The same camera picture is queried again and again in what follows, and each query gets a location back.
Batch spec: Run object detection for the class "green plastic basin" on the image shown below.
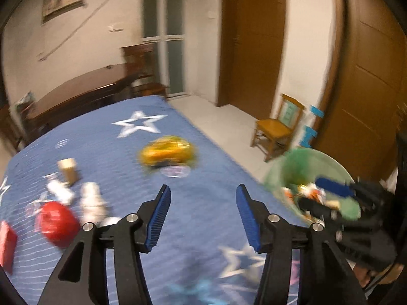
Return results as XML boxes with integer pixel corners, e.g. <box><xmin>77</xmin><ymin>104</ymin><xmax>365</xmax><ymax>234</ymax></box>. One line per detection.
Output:
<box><xmin>262</xmin><ymin>148</ymin><xmax>363</xmax><ymax>226</ymax></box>

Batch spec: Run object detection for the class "blue star blanket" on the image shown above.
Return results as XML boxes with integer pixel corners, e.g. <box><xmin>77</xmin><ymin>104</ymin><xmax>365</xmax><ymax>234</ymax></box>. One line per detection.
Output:
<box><xmin>0</xmin><ymin>95</ymin><xmax>318</xmax><ymax>305</ymax></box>

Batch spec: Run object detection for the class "yellow toy car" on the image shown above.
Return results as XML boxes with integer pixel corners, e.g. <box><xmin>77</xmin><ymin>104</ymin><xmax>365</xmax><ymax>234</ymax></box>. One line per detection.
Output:
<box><xmin>138</xmin><ymin>136</ymin><xmax>198</xmax><ymax>167</ymax></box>

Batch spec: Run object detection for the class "yellow wooden chair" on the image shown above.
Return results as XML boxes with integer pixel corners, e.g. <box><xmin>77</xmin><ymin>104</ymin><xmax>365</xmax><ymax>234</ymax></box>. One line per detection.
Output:
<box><xmin>251</xmin><ymin>94</ymin><xmax>306</xmax><ymax>162</ymax></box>

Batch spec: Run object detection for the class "clear plastic wrapper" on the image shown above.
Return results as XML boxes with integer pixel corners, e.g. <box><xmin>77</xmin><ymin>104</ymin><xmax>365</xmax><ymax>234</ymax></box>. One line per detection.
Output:
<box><xmin>161</xmin><ymin>165</ymin><xmax>191</xmax><ymax>178</ymax></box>

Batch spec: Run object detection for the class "small tan box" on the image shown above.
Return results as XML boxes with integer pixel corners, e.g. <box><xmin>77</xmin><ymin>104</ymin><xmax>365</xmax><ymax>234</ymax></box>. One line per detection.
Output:
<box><xmin>57</xmin><ymin>158</ymin><xmax>78</xmax><ymax>186</ymax></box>

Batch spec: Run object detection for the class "holder with items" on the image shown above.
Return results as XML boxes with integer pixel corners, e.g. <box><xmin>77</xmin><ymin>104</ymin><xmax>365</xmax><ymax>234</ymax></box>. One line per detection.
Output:
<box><xmin>16</xmin><ymin>91</ymin><xmax>35</xmax><ymax>106</ymax></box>

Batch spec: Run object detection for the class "brown wardrobe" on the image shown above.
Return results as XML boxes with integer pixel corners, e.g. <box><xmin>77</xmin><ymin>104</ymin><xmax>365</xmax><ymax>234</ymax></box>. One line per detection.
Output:
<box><xmin>313</xmin><ymin>0</ymin><xmax>407</xmax><ymax>181</ymax></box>

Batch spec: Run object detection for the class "frosted glass door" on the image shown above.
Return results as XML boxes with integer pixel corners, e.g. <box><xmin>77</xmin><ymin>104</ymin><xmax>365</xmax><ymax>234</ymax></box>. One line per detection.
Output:
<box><xmin>140</xmin><ymin>0</ymin><xmax>186</xmax><ymax>97</ymax></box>

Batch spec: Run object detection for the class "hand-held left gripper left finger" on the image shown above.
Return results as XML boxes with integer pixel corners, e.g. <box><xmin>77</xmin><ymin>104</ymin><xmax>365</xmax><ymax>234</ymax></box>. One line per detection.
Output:
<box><xmin>37</xmin><ymin>184</ymin><xmax>172</xmax><ymax>305</ymax></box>

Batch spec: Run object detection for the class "wall cable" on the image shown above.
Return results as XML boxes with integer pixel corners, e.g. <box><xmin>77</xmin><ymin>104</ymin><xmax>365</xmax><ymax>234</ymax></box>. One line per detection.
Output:
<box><xmin>38</xmin><ymin>0</ymin><xmax>140</xmax><ymax>61</ymax></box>

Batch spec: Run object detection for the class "brown wooden door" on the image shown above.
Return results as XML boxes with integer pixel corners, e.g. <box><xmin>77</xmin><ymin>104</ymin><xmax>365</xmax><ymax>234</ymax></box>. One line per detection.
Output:
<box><xmin>216</xmin><ymin>0</ymin><xmax>287</xmax><ymax>109</ymax></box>

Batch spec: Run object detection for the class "red cardboard box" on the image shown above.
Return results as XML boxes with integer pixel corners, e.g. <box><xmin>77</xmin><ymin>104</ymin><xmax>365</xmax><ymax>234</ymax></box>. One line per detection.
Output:
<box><xmin>0</xmin><ymin>221</ymin><xmax>18</xmax><ymax>274</ymax></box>

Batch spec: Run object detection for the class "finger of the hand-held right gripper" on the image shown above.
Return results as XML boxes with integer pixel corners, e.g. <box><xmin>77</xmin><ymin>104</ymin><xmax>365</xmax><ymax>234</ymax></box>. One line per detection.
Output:
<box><xmin>315</xmin><ymin>178</ymin><xmax>357</xmax><ymax>198</ymax></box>
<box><xmin>299</xmin><ymin>197</ymin><xmax>341</xmax><ymax>221</ymax></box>

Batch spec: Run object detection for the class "red round container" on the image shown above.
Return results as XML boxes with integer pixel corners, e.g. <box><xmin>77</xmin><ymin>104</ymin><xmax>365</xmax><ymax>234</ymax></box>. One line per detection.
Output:
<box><xmin>35</xmin><ymin>202</ymin><xmax>81</xmax><ymax>248</ymax></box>

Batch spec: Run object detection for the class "dark wooden table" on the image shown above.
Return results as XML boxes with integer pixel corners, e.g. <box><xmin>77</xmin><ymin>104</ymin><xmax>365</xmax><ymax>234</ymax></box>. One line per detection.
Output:
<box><xmin>19</xmin><ymin>64</ymin><xmax>140</xmax><ymax>134</ymax></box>

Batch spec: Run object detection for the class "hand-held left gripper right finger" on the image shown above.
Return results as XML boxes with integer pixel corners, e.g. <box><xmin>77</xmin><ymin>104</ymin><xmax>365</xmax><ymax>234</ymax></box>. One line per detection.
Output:
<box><xmin>235</xmin><ymin>184</ymin><xmax>369</xmax><ymax>305</ymax></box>

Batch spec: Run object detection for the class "dark wooden chair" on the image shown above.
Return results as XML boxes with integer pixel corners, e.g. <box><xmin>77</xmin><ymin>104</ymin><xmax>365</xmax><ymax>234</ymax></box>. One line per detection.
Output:
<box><xmin>0</xmin><ymin>105</ymin><xmax>23</xmax><ymax>153</ymax></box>
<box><xmin>121</xmin><ymin>43</ymin><xmax>167</xmax><ymax>97</ymax></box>

